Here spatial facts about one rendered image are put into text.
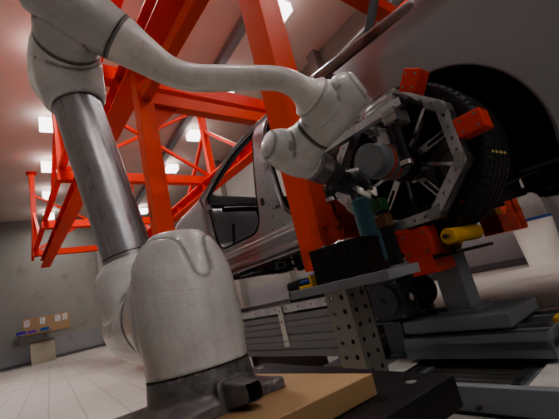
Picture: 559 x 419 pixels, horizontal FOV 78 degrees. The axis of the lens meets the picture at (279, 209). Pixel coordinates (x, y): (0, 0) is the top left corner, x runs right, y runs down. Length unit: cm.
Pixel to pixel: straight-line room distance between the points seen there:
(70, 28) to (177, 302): 57
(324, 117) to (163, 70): 36
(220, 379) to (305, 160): 54
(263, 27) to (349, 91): 132
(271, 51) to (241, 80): 117
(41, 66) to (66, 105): 9
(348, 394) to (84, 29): 77
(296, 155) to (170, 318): 50
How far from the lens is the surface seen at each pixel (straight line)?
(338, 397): 47
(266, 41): 202
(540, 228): 606
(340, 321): 119
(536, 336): 134
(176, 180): 775
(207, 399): 52
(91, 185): 79
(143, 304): 54
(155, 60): 82
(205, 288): 52
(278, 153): 84
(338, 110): 81
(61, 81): 90
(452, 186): 133
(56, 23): 85
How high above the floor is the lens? 45
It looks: 13 degrees up
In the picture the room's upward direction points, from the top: 13 degrees counter-clockwise
